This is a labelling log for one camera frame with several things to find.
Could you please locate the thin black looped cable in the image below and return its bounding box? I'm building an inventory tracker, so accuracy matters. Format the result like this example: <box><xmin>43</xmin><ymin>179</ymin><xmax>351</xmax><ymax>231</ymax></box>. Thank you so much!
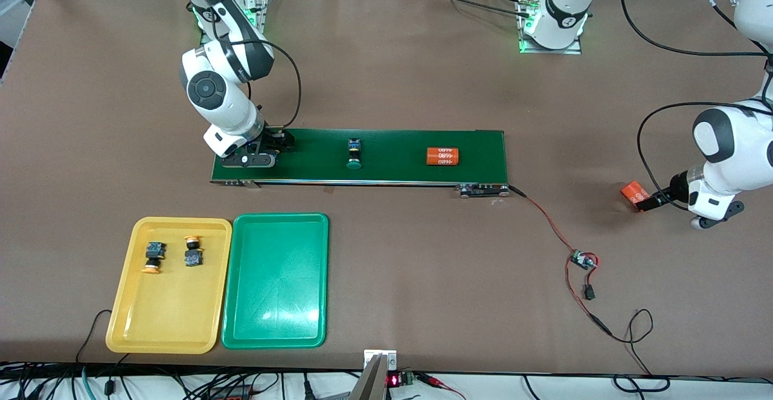
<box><xmin>610</xmin><ymin>308</ymin><xmax>671</xmax><ymax>393</ymax></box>

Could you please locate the silver bracket plate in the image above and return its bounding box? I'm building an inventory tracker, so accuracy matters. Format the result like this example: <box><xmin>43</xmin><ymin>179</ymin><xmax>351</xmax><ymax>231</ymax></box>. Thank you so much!
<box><xmin>364</xmin><ymin>350</ymin><xmax>397</xmax><ymax>370</ymax></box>

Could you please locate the red black conveyor wire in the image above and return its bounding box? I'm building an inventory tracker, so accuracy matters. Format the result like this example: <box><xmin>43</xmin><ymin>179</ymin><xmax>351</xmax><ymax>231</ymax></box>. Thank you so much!
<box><xmin>507</xmin><ymin>185</ymin><xmax>578</xmax><ymax>256</ymax></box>

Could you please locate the small black circuit board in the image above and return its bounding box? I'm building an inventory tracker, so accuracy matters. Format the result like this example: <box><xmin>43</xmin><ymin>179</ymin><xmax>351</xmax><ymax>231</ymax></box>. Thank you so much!
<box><xmin>570</xmin><ymin>249</ymin><xmax>599</xmax><ymax>271</ymax></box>

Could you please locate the green plastic tray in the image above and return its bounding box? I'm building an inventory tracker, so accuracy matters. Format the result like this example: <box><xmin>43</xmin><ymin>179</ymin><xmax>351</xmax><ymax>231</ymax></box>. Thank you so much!
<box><xmin>221</xmin><ymin>213</ymin><xmax>330</xmax><ymax>350</ymax></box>

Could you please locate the red clip lead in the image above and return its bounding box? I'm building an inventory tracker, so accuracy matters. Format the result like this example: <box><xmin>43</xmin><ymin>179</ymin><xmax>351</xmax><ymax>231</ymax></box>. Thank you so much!
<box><xmin>415</xmin><ymin>372</ymin><xmax>467</xmax><ymax>400</ymax></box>

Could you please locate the tangled black cable bundle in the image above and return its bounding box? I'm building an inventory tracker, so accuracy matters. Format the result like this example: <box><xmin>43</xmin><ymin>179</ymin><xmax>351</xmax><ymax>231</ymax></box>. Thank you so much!
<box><xmin>0</xmin><ymin>361</ymin><xmax>363</xmax><ymax>400</ymax></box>

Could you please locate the green conveyor belt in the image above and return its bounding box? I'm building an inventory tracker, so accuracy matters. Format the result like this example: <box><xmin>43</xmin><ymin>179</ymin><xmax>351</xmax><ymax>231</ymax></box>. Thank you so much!
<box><xmin>210</xmin><ymin>127</ymin><xmax>512</xmax><ymax>199</ymax></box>

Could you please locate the thin black table cable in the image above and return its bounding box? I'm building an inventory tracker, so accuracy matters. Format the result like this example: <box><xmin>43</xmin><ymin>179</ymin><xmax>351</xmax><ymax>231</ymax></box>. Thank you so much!
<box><xmin>75</xmin><ymin>309</ymin><xmax>130</xmax><ymax>367</ymax></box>

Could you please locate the yellow mushroom pushbutton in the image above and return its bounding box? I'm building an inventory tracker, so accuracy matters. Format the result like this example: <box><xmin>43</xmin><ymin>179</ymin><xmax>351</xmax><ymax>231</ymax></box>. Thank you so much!
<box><xmin>141</xmin><ymin>241</ymin><xmax>167</xmax><ymax>275</ymax></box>
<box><xmin>184</xmin><ymin>236</ymin><xmax>204</xmax><ymax>268</ymax></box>

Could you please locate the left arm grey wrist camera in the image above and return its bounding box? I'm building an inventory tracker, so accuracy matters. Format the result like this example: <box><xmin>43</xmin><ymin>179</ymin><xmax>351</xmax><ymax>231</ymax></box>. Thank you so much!
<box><xmin>691</xmin><ymin>201</ymin><xmax>745</xmax><ymax>230</ymax></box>

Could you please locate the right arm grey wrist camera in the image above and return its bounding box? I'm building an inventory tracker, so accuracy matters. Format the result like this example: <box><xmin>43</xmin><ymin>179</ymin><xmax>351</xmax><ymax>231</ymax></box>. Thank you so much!
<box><xmin>220</xmin><ymin>151</ymin><xmax>280</xmax><ymax>169</ymax></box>

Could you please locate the yellow plastic tray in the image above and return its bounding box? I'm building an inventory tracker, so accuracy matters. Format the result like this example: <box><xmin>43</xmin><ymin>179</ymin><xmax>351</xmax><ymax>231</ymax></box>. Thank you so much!
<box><xmin>106</xmin><ymin>217</ymin><xmax>233</xmax><ymax>355</ymax></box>

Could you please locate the black inline switch red lead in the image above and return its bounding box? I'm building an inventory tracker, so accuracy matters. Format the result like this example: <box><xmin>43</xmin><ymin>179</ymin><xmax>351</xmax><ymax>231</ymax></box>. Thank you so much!
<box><xmin>581</xmin><ymin>262</ymin><xmax>600</xmax><ymax>302</ymax></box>

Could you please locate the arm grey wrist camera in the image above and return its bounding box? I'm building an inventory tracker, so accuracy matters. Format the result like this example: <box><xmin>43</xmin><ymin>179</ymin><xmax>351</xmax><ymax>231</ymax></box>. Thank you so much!
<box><xmin>691</xmin><ymin>201</ymin><xmax>745</xmax><ymax>230</ymax></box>
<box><xmin>220</xmin><ymin>151</ymin><xmax>280</xmax><ymax>169</ymax></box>

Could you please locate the orange cylinder marked 4680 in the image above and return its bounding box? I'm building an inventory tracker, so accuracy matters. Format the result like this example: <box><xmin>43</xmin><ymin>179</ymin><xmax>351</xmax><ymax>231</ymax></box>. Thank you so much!
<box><xmin>426</xmin><ymin>147</ymin><xmax>460</xmax><ymax>167</ymax></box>
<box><xmin>620</xmin><ymin>181</ymin><xmax>652</xmax><ymax>207</ymax></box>

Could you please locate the red black power wire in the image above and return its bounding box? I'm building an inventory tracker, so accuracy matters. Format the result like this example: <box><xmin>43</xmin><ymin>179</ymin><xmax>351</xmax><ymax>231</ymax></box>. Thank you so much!
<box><xmin>565</xmin><ymin>260</ymin><xmax>614</xmax><ymax>337</ymax></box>

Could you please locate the grey metal bar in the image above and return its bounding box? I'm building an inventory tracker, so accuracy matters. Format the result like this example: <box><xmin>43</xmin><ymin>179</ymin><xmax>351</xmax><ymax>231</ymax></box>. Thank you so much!
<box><xmin>349</xmin><ymin>354</ymin><xmax>388</xmax><ymax>400</ymax></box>

